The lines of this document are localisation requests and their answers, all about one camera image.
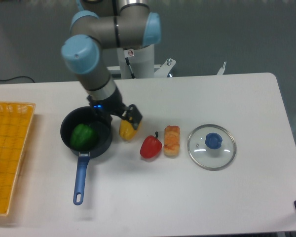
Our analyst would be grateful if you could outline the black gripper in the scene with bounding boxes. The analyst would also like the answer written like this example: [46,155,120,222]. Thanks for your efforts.
[87,87,143,130]

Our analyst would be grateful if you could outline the green bell pepper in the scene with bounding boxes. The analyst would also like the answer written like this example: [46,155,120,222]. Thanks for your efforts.
[70,123,99,151]

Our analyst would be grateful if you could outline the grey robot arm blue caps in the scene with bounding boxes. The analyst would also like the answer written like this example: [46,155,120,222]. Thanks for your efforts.
[61,0,161,129]

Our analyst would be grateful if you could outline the yellow bell pepper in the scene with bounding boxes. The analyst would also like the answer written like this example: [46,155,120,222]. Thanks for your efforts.
[119,120,142,141]

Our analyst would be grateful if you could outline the red bell pepper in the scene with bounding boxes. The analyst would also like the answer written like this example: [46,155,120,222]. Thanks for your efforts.
[140,131,162,159]

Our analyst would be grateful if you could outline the toasted bread loaf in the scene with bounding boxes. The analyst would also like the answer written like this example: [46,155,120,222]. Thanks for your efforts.
[163,125,180,157]

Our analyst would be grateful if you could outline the glass lid blue knob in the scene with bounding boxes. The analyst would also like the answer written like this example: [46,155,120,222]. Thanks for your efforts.
[187,124,237,171]

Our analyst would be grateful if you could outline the yellow plastic basket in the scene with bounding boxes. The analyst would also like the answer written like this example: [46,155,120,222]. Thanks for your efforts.
[0,101,36,216]

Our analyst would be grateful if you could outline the dark pot blue handle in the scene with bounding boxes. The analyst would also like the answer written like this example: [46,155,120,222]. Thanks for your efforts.
[60,106,112,205]

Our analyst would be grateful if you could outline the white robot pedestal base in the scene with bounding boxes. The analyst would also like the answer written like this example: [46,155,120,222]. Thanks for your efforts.
[106,44,227,80]

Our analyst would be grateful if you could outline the black cable on pedestal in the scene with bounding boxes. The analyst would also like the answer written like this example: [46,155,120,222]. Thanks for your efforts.
[124,48,136,79]

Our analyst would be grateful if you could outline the black cable on floor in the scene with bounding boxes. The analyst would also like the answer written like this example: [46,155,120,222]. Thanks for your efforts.
[0,76,36,83]

